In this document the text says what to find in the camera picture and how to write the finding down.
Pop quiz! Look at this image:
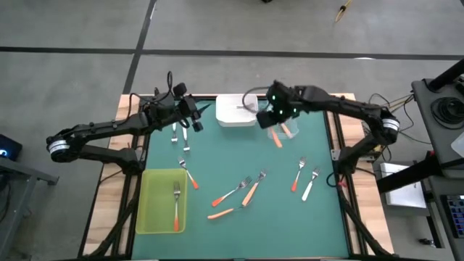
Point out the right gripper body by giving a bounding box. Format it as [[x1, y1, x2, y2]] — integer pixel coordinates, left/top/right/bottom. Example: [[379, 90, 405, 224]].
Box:
[[265, 79, 305, 121]]

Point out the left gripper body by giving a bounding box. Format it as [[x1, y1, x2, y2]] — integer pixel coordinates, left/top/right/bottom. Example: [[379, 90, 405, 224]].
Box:
[[146, 94, 199, 127]]

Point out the orange steel fork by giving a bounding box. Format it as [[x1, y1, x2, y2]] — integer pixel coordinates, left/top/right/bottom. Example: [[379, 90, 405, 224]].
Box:
[[176, 155, 200, 191], [173, 181, 181, 233], [211, 175, 253, 208], [290, 156, 307, 193]]

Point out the clear plastic bin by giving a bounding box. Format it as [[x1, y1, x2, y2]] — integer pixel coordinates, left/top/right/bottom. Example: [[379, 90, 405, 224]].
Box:
[[266, 104, 300, 141]]

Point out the white plastic bin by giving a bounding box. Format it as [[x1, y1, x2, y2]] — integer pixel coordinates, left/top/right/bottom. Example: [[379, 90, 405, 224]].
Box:
[[215, 94, 260, 128]]

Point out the yellow-green plastic bin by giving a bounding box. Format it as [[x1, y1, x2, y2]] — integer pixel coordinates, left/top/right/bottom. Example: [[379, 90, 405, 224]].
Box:
[[135, 167, 189, 235]]

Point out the black angled beam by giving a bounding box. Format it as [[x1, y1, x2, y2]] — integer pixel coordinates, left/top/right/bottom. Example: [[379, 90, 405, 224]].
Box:
[[376, 155, 442, 194]]

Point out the gray equipment cart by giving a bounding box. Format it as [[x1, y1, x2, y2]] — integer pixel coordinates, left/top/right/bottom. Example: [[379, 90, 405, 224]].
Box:
[[410, 78, 464, 178]]

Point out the white electronics box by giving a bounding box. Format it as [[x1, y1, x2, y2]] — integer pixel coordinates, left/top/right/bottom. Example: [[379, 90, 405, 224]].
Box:
[[379, 162, 428, 210]]

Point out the gray desk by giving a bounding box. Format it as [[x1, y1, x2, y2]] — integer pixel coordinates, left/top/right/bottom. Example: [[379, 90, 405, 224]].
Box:
[[0, 155, 60, 254]]

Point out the black computer with blue light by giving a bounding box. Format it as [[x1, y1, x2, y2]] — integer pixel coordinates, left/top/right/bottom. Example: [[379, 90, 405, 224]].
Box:
[[0, 133, 23, 162]]

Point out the black pole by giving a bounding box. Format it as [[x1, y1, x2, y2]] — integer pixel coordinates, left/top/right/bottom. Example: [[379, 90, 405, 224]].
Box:
[[426, 57, 464, 92]]

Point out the black button control deck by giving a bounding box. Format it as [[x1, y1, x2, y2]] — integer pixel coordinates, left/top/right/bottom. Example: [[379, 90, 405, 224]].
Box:
[[440, 194, 464, 240]]

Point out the black table frame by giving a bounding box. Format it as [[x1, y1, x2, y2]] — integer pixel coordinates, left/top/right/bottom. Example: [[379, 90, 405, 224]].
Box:
[[81, 93, 391, 261]]

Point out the orange handle piece bottom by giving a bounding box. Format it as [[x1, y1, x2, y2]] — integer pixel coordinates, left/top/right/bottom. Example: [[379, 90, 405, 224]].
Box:
[[207, 201, 254, 220]]

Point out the yellow hanging cable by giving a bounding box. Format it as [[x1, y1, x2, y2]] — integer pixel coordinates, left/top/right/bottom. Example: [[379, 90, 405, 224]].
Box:
[[333, 0, 353, 23]]

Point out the coiled black cable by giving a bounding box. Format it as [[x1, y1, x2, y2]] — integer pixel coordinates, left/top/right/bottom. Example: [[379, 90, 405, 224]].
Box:
[[430, 96, 464, 131]]

